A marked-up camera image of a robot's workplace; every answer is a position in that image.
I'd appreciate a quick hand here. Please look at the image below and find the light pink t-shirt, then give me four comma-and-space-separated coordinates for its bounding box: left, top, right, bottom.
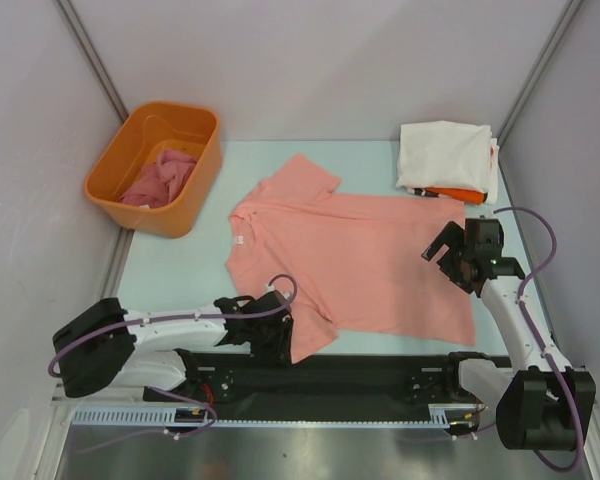
227, 155, 476, 362

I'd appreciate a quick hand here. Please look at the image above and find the dark pink t-shirt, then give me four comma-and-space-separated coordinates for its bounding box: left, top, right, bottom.
118, 149, 198, 209

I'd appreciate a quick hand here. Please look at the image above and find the orange plastic basket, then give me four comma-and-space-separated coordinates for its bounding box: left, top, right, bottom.
84, 101, 223, 238

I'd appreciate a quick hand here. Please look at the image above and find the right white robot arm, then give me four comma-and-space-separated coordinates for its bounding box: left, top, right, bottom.
422, 218, 596, 451

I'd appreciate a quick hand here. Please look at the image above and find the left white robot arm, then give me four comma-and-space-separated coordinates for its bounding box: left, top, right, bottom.
48, 291, 293, 402

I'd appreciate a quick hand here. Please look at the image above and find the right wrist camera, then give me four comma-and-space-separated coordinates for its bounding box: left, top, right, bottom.
464, 218, 504, 258

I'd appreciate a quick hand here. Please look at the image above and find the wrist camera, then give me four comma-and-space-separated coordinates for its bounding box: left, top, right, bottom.
464, 218, 504, 258
242, 284, 296, 318

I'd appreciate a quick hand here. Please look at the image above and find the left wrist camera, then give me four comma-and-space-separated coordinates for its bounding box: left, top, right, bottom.
242, 284, 296, 318

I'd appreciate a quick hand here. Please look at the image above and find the white slotted cable duct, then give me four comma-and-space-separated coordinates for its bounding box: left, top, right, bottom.
72, 404, 478, 429

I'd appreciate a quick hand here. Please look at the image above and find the aluminium frame rail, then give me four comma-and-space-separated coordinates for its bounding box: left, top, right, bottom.
49, 365, 600, 480

